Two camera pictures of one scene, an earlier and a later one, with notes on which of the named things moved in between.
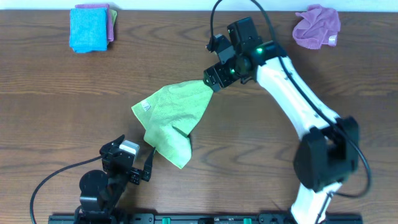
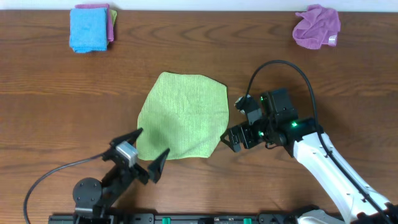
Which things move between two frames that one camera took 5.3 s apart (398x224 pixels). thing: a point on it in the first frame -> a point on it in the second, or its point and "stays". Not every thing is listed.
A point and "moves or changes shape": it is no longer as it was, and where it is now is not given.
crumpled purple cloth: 319,26 stays
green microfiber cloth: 169,114 moves or changes shape
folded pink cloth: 110,32 stays
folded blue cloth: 88,30 stays
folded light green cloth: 114,15 stays
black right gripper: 222,79 -> 234,139
